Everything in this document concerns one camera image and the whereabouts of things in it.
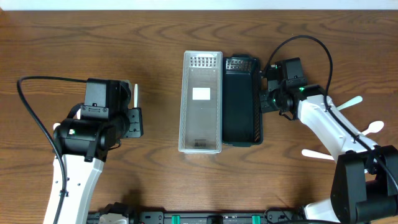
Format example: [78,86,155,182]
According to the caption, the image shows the black plastic basket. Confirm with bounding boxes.
[222,54,263,147]

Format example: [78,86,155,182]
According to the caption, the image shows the white plastic spoon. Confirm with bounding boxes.
[133,83,139,108]
[361,121,384,136]
[76,109,81,119]
[53,123,61,130]

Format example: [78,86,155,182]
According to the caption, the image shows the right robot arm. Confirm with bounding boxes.
[259,85,397,223]

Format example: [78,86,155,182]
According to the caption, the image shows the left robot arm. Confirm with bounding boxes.
[44,105,144,223]

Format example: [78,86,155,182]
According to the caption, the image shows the clear plastic basket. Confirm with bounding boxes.
[178,50,223,154]

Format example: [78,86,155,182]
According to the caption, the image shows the right black cable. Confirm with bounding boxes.
[262,34,398,194]

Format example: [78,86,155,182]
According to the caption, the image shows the black cable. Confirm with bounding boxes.
[16,75,88,224]
[262,34,398,194]

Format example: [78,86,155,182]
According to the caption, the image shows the left black cable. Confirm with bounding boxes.
[16,75,88,224]

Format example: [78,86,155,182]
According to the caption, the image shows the black mounting rail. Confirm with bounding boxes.
[86,202,305,224]

